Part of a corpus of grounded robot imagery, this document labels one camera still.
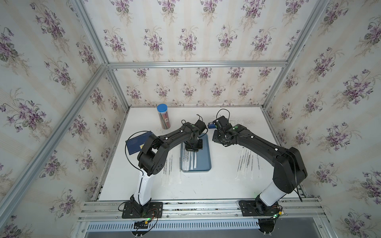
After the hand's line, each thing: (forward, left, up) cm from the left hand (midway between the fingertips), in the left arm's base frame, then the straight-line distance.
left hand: (199, 151), depth 91 cm
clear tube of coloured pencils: (+21, +24, +15) cm, 35 cm away
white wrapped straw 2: (-8, -26, -2) cm, 27 cm away
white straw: (-5, +9, -3) cm, 11 cm away
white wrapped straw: (-6, +14, -4) cm, 16 cm away
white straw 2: (-5, +5, -2) cm, 8 cm away
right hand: (+4, -10, +8) cm, 14 cm away
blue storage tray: (-3, -2, 0) cm, 4 cm away
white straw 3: (-6, +3, -1) cm, 7 cm away
